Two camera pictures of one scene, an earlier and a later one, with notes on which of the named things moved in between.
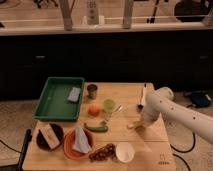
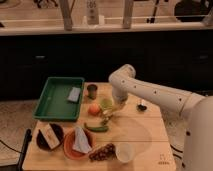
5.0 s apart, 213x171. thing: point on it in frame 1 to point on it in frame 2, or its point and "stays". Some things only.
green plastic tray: [54, 105] stays
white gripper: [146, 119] to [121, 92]
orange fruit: [94, 110] stays
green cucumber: [96, 128] stays
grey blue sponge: [74, 94] stays
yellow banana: [134, 125] to [111, 112]
